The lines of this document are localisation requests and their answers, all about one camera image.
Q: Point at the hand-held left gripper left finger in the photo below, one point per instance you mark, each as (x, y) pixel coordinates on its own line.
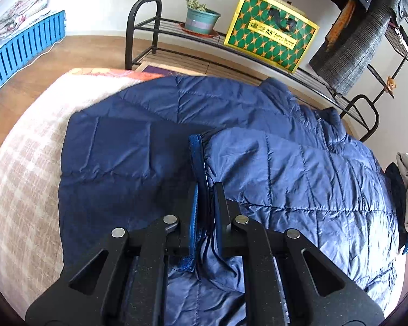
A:
(193, 224)

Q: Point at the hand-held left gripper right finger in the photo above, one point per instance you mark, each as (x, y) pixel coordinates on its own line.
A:
(219, 220)

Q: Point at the navy quilted puffer jacket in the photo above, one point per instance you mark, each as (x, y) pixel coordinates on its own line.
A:
(265, 176)

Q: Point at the pile of folded clothes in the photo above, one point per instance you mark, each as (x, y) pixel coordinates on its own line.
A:
(406, 200)

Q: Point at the patterned floor rug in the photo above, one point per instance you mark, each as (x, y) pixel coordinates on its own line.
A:
(156, 69)

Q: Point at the black metal garment rack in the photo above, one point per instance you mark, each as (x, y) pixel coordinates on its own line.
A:
(204, 51)

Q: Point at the beige plaid blanket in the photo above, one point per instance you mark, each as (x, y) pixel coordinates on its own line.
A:
(23, 163)

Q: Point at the green and yellow gift box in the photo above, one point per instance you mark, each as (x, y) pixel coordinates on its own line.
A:
(270, 32)

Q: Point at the potted succulent plant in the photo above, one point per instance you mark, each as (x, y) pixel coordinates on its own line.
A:
(201, 18)

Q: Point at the small brown toy figure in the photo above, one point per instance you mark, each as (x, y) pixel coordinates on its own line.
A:
(390, 84)

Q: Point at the grey plaid hanging coat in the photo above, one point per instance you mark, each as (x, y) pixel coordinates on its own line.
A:
(357, 47)

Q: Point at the orange hanging garment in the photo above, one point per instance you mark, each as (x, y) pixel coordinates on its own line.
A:
(338, 23)

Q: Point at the blue slatted crate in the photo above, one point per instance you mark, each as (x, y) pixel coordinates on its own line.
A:
(20, 49)

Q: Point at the floral folded cloth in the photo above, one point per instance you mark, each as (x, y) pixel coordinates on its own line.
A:
(22, 13)

